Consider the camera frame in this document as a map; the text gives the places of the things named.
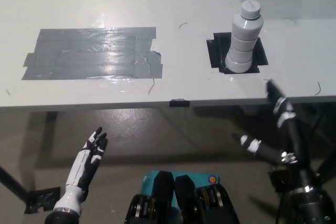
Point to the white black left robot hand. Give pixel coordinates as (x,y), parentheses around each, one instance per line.
(78,166)

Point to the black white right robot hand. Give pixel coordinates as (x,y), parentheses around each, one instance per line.
(284,115)

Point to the white ribbed plastic bottle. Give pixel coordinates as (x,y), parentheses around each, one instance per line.
(242,48)

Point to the black teal robot body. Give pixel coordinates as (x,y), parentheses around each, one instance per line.
(162,190)

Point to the black slanted pole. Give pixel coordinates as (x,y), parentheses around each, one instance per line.
(13,182)

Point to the black tape square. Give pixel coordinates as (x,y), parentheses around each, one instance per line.
(214,53)

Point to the small black tape strip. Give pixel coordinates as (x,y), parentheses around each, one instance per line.
(179,102)

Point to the grey duct tape patch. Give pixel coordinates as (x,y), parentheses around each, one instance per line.
(92,51)

